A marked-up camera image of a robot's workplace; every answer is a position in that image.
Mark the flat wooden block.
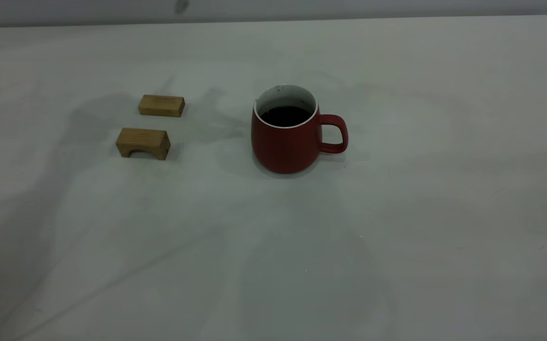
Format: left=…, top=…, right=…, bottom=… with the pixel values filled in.
left=138, top=95, right=186, bottom=118

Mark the red ceramic mug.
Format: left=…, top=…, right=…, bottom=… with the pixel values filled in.
left=251, top=84, right=349, bottom=175

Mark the arched wooden block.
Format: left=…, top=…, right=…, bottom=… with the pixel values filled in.
left=116, top=127, right=171, bottom=161

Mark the dark coffee liquid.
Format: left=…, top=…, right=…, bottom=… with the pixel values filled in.
left=260, top=106, right=313, bottom=128

